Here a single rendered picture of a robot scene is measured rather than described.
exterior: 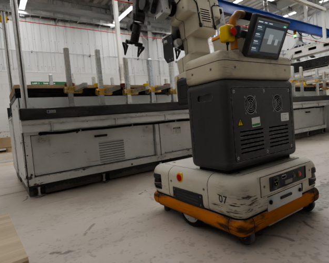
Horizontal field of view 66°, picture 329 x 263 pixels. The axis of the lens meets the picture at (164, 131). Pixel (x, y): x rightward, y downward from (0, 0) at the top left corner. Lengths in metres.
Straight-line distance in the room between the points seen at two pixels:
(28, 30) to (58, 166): 7.81
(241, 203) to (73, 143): 1.65
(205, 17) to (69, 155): 1.56
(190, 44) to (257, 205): 0.95
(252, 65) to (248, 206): 0.61
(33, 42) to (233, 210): 9.15
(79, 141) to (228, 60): 1.61
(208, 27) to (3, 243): 1.44
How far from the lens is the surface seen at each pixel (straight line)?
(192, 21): 1.55
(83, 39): 10.15
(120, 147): 2.50
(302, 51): 6.36
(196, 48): 1.54
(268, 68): 1.34
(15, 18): 2.19
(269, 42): 1.30
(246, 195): 1.07
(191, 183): 1.23
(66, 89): 2.09
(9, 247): 0.28
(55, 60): 9.67
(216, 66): 1.11
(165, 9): 1.52
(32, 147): 2.30
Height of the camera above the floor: 0.55
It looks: 3 degrees down
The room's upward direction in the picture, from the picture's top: 5 degrees counter-clockwise
